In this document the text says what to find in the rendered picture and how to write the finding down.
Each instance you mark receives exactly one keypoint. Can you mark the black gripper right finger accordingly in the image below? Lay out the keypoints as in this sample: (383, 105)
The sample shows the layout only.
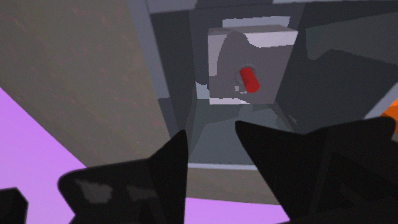
(295, 165)

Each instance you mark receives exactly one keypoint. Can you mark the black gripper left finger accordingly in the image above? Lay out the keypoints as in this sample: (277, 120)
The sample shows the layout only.
(160, 180)

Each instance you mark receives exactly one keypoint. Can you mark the red peg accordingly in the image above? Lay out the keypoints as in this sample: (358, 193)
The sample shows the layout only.
(249, 80)

